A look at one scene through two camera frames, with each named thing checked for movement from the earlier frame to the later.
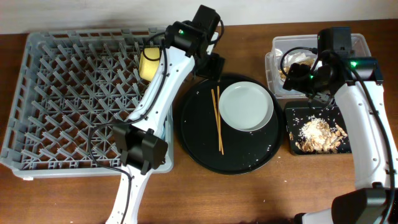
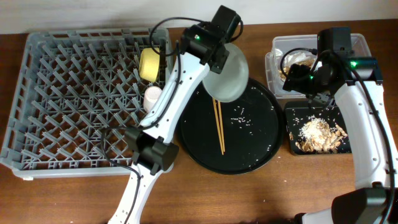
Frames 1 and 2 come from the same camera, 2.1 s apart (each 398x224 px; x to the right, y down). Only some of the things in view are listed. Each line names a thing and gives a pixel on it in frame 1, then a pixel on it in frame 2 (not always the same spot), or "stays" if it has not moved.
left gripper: (213, 67) -> (218, 68)
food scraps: (318, 135) stays
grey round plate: (245, 106) -> (229, 85)
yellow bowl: (149, 58) stays
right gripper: (296, 79) stays
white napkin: (290, 58) stays
